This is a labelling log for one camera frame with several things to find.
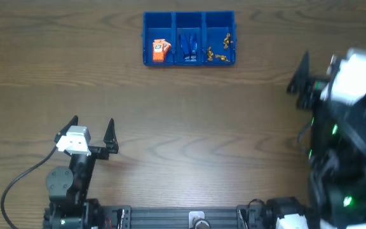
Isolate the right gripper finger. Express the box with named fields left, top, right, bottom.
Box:
left=286, top=50, right=311, bottom=95

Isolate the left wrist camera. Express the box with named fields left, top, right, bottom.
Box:
left=55, top=125, right=92, bottom=156

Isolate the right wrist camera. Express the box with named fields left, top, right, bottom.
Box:
left=319, top=47, right=366, bottom=106

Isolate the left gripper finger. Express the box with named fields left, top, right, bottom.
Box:
left=54, top=115, right=79, bottom=143
left=102, top=118, right=119, bottom=154

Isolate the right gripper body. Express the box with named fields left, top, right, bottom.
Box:
left=297, top=78, right=329, bottom=111

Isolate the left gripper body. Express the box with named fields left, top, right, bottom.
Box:
left=87, top=146, right=111, bottom=161

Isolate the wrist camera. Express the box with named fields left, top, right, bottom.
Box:
left=55, top=125, right=92, bottom=156
left=319, top=47, right=366, bottom=106

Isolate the mounting rail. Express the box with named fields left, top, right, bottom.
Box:
left=102, top=205, right=268, bottom=229

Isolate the blue candy pack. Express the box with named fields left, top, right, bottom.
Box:
left=179, top=34, right=191, bottom=60
left=189, top=33, right=198, bottom=55

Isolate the blue tray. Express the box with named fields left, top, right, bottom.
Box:
left=142, top=10, right=237, bottom=67

